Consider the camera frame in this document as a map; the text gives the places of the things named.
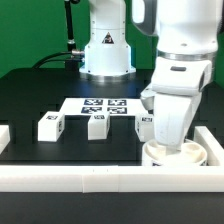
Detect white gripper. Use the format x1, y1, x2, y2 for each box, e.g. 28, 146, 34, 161
140, 57, 212, 149

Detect white round stool seat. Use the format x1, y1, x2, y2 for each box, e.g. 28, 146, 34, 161
141, 139, 208, 167

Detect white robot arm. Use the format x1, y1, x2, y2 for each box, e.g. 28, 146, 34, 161
80, 0, 224, 148

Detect white sheet with markers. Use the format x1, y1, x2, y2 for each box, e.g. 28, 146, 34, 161
60, 98, 146, 116

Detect black pole stand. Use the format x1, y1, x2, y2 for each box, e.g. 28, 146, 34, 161
64, 0, 78, 71

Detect white U-shaped fence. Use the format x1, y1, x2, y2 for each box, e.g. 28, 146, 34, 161
0, 126, 224, 193

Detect black cables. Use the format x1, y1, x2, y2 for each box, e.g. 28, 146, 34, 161
32, 49, 86, 70

